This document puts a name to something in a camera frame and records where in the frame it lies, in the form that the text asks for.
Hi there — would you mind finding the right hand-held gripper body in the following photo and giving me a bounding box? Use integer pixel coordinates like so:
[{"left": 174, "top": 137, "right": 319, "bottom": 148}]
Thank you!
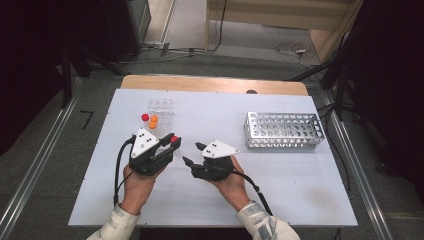
[{"left": 191, "top": 139, "right": 240, "bottom": 183}]

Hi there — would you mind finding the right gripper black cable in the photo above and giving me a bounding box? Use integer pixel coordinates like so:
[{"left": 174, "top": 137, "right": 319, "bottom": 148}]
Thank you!
[{"left": 233, "top": 169, "right": 274, "bottom": 217}]

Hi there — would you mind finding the perforated metal tube rack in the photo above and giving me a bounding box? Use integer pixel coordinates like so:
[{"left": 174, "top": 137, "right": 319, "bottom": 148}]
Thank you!
[{"left": 243, "top": 111, "right": 326, "bottom": 150}]

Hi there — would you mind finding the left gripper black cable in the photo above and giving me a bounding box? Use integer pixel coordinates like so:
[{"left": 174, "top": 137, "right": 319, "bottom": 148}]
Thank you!
[{"left": 113, "top": 137, "right": 137, "bottom": 206}]

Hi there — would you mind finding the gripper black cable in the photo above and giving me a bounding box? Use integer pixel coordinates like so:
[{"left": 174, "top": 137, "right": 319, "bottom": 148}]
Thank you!
[
  {"left": 113, "top": 137, "right": 137, "bottom": 206},
  {"left": 233, "top": 169, "right": 274, "bottom": 217}
]

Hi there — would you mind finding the black cable beside table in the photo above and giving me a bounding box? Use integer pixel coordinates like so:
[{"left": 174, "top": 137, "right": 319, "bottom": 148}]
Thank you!
[{"left": 316, "top": 102, "right": 353, "bottom": 194}]

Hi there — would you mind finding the black metal stand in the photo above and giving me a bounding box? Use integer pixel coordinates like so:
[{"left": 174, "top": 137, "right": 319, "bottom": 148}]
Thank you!
[
  {"left": 289, "top": 19, "right": 359, "bottom": 122},
  {"left": 59, "top": 43, "right": 128, "bottom": 110}
]

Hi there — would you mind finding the aluminium floor rail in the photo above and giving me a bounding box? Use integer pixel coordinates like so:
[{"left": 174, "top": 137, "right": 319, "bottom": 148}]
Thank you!
[
  {"left": 0, "top": 77, "right": 85, "bottom": 240},
  {"left": 320, "top": 89, "right": 395, "bottom": 240}
]

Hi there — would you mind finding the clear acrylic tube rack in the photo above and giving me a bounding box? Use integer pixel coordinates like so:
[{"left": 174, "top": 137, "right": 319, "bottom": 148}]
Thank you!
[{"left": 142, "top": 97, "right": 176, "bottom": 152}]

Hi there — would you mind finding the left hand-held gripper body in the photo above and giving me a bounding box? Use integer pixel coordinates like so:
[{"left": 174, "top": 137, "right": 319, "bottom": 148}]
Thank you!
[{"left": 128, "top": 127, "right": 173, "bottom": 177}]

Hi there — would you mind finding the light wooden furniture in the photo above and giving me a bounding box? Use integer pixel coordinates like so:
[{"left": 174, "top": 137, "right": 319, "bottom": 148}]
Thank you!
[{"left": 204, "top": 0, "right": 365, "bottom": 63}]

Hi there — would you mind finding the dark cabinet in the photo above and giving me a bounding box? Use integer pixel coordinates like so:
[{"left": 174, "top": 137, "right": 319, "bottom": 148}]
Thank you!
[{"left": 101, "top": 0, "right": 152, "bottom": 63}]

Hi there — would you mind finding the person's left hand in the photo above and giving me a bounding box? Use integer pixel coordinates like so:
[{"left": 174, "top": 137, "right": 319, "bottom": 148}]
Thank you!
[{"left": 120, "top": 164, "right": 164, "bottom": 214}]

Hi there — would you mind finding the black floor cable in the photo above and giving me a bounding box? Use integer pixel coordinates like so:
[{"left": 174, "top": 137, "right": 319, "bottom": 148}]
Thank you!
[{"left": 118, "top": 0, "right": 229, "bottom": 65}]

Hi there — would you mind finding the person's right hand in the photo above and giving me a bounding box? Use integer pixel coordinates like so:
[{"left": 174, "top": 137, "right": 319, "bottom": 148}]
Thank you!
[{"left": 213, "top": 156, "right": 251, "bottom": 212}]

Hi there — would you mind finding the white floor cable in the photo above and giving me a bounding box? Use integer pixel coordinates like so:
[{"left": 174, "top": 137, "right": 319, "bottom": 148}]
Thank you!
[{"left": 273, "top": 42, "right": 312, "bottom": 68}]

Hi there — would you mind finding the wooden table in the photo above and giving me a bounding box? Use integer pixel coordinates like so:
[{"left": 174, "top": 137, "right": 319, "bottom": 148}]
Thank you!
[{"left": 120, "top": 74, "right": 309, "bottom": 97}]

